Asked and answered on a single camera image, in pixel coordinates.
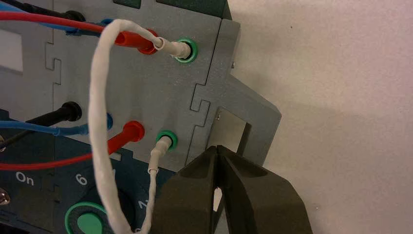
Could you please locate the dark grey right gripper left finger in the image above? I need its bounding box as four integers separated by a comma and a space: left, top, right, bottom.
151, 145, 218, 234

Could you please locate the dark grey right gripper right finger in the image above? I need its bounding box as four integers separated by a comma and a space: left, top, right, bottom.
217, 145, 314, 234

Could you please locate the green jack socket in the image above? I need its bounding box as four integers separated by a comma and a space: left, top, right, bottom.
155, 130, 178, 153
172, 38, 198, 64

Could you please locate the blue and grey control panel board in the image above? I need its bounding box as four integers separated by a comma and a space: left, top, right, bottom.
0, 0, 282, 234

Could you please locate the white banana plug cable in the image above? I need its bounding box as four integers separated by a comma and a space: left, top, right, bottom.
88, 19, 191, 234

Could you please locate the black banana plug cable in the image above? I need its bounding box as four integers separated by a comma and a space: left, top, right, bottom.
0, 0, 87, 153

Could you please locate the blue banana plug cable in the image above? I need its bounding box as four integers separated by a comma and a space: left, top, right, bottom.
0, 1, 114, 137

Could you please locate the red banana plug cable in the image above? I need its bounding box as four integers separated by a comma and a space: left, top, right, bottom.
0, 11, 159, 171

